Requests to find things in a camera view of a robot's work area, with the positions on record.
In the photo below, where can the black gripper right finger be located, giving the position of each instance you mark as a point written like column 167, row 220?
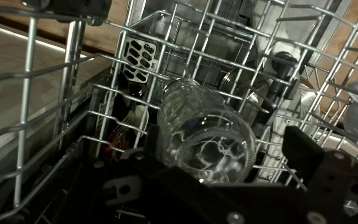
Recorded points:
column 331, row 176

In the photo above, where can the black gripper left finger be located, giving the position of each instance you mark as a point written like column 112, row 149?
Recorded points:
column 137, row 189

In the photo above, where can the clear glass bottle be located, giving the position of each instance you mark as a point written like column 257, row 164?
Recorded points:
column 204, row 135

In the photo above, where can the wire dishwasher rack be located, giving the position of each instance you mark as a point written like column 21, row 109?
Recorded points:
column 71, row 74

